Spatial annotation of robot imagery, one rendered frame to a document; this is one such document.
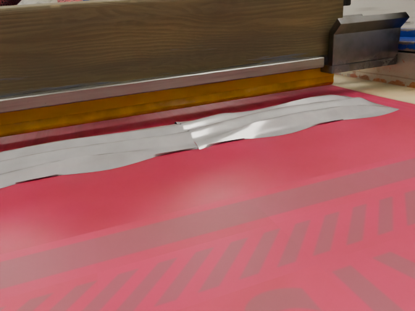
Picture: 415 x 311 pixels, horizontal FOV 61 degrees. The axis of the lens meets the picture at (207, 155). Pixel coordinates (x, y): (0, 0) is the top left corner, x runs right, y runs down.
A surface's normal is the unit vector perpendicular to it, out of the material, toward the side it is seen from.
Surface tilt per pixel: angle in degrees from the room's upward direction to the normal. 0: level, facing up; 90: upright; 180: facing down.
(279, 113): 29
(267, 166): 0
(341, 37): 90
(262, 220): 0
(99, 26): 90
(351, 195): 0
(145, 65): 90
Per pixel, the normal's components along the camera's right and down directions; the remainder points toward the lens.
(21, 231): -0.08, -0.93
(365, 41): 0.33, 0.32
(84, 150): 0.06, -0.64
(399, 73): -0.94, 0.19
